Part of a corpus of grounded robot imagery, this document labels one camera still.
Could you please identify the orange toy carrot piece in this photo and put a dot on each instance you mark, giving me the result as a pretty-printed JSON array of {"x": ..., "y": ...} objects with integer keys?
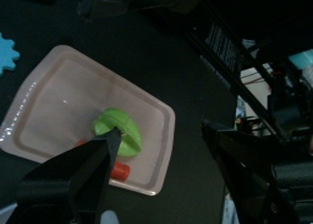
[{"x": 121, "y": 171}]

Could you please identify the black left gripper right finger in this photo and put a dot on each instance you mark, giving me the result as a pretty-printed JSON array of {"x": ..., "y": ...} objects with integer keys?
[{"x": 249, "y": 166}]

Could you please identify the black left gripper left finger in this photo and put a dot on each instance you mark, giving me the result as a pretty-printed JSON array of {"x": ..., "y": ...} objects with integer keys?
[{"x": 78, "y": 172}]

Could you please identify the black metal frame bar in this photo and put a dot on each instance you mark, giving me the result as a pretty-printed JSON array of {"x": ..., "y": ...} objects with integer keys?
[{"x": 228, "y": 72}]

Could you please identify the blue gear-shaped toy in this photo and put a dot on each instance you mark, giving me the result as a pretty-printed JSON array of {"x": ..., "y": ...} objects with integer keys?
[{"x": 6, "y": 54}]

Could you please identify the pink square plastic plate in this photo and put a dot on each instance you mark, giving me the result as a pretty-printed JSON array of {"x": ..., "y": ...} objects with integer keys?
[{"x": 74, "y": 105}]

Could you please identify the green toy vegetable top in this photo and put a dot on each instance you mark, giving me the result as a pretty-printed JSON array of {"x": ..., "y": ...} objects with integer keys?
[{"x": 125, "y": 127}]

